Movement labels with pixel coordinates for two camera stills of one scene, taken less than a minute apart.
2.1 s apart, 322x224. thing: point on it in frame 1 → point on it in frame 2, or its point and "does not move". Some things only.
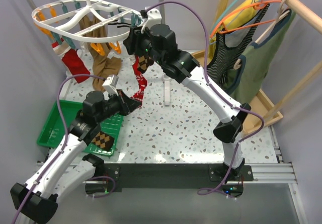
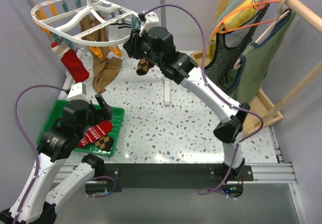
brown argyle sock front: [103, 141] does not move
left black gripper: [128, 105] → [104, 113]
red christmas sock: [142, 81] → [95, 132]
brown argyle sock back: [144, 62] does not move
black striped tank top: [226, 46] does not move
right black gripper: [132, 43] does not move
